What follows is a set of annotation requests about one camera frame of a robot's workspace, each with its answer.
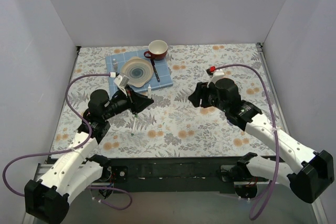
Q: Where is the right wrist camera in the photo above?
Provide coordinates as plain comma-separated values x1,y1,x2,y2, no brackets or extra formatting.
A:
209,69,225,83

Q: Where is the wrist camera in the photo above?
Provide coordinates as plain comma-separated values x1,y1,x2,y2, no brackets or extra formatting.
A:
209,69,225,83
113,74,129,89

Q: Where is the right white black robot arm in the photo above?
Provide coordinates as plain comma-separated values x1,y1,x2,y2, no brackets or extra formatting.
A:
188,78,334,203

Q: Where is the white blue marker pen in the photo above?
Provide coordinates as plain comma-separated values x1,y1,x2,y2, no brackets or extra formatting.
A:
147,84,152,99

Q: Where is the beige plate with blue rings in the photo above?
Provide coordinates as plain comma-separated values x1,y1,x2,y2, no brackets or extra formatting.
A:
121,57,153,88

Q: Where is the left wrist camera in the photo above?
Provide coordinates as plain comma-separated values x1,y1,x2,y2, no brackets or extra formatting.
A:
113,74,129,89

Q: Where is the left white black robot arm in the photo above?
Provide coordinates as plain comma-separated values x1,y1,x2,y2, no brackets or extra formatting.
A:
24,86,154,223

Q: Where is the red mug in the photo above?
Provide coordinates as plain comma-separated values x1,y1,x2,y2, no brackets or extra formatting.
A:
143,40,168,61

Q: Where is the fork with dark handle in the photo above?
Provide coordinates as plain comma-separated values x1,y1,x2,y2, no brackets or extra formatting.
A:
112,58,118,72

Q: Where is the white green marker pen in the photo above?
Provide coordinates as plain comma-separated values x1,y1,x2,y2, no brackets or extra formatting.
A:
131,113,138,136

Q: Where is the blue checkered cloth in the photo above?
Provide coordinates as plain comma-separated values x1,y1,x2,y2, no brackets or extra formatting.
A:
106,49,173,93

